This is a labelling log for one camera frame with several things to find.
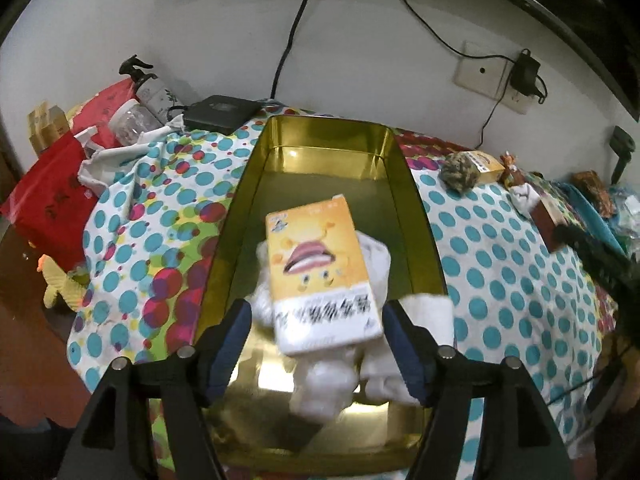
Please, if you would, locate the small cardboard box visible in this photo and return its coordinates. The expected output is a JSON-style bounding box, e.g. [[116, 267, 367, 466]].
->
[[26, 101, 71, 157]]

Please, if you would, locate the gold tin box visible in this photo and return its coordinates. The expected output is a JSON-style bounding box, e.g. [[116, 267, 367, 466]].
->
[[192, 115, 449, 461]]

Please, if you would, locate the brown woven ball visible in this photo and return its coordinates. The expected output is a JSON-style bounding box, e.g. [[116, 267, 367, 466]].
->
[[440, 152, 479, 192]]

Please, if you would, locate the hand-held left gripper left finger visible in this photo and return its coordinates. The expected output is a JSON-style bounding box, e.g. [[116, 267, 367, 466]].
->
[[57, 298, 253, 480]]

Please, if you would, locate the black charger cable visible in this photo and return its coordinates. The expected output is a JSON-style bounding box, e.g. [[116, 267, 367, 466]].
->
[[480, 91, 512, 150]]

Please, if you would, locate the small yellow medicine box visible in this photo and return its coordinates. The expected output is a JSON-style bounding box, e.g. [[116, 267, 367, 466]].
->
[[465, 150, 506, 185]]

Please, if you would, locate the blue towel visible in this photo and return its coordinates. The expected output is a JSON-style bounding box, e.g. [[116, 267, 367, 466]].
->
[[555, 182, 629, 263]]

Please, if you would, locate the thin black cable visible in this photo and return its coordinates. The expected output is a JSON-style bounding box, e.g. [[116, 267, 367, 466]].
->
[[391, 0, 518, 67]]

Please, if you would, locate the brown snack packet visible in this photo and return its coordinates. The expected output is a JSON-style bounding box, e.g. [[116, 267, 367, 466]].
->
[[572, 170, 614, 219]]

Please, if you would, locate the orange and white carton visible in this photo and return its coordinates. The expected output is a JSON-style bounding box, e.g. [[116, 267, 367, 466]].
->
[[265, 195, 385, 357]]

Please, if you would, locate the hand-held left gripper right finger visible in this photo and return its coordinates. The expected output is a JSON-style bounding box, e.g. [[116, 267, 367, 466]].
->
[[382, 298, 576, 480]]

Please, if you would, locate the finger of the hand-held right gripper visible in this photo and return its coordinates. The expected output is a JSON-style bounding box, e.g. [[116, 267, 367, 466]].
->
[[552, 225, 640, 306]]

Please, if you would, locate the polka dot bedsheet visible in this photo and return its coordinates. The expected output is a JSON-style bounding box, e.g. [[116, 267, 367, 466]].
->
[[67, 105, 631, 480]]

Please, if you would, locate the yellow plush toy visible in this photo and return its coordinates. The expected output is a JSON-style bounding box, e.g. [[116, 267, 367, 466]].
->
[[39, 255, 89, 311]]

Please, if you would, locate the white sock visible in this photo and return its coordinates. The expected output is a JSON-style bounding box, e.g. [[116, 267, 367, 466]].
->
[[509, 182, 544, 219], [360, 292, 456, 405]]

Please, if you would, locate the thick black cable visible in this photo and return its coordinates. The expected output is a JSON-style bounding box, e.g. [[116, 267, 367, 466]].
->
[[270, 0, 343, 100]]

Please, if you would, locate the clear plastic jar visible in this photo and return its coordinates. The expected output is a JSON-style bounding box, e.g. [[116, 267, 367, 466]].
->
[[107, 99, 164, 149]]

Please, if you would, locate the white cloth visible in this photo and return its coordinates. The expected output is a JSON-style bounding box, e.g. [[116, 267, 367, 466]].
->
[[75, 115, 187, 196]]

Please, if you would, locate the clear plastic bag white label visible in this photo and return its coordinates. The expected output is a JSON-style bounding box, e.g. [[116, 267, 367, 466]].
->
[[607, 185, 640, 242]]

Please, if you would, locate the white wall socket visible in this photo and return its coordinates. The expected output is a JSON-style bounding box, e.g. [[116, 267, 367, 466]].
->
[[453, 40, 537, 114]]

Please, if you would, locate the red plastic bag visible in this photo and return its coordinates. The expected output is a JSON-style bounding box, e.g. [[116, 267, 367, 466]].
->
[[0, 84, 133, 272]]

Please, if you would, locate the black charger plug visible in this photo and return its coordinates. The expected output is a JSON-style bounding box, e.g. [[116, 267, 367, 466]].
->
[[507, 49, 549, 104]]

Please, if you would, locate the brown cardboard box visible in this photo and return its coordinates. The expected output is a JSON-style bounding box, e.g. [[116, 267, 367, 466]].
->
[[530, 195, 572, 254]]

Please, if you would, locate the orange toy figurine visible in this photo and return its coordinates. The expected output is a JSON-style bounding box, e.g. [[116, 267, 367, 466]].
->
[[500, 152, 524, 181]]

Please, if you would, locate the black flat device box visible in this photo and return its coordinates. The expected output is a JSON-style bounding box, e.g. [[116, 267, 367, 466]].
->
[[182, 95, 262, 136]]

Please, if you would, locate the black clamp stand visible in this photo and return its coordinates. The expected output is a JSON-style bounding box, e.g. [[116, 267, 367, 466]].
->
[[607, 126, 637, 184]]

